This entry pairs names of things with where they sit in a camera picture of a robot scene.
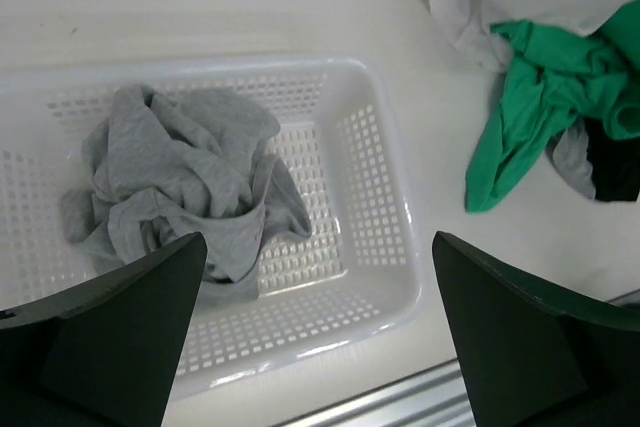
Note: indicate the light grey tank top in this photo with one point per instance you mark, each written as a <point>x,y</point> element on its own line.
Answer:
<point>568,152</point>

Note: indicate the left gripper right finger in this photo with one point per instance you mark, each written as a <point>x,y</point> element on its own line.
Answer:
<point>533,353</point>

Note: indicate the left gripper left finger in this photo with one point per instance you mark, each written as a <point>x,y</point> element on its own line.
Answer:
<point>104,352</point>

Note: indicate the black tank top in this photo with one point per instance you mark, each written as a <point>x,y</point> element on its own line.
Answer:
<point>615,165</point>

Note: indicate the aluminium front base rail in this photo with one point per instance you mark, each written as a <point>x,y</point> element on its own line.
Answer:
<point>367,396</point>

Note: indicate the green tank top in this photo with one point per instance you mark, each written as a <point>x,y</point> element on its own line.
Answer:
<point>554,78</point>

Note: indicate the white perforated plastic basket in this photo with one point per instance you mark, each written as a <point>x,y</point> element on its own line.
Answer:
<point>356,276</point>

